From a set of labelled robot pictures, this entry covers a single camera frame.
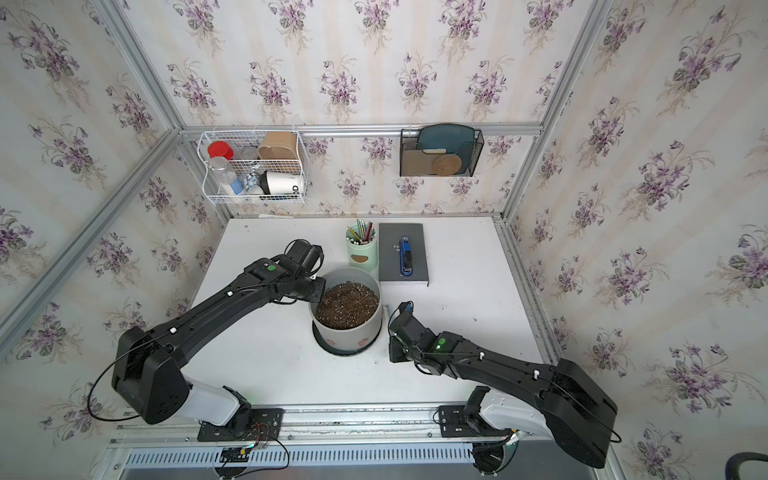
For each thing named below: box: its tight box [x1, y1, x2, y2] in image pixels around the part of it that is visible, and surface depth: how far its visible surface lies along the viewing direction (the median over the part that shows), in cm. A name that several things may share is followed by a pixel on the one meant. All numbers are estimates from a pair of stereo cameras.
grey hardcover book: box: [379, 223, 430, 287], surface depth 104 cm
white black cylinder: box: [258, 170, 305, 195], surface depth 95 cm
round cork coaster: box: [432, 154, 462, 176], surface depth 100 cm
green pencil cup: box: [346, 219, 379, 275], surface depth 100 cm
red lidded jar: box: [208, 141, 234, 160], surface depth 93 cm
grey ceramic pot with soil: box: [308, 267, 383, 349], surface depth 85 cm
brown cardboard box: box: [258, 131, 297, 160], surface depth 92 cm
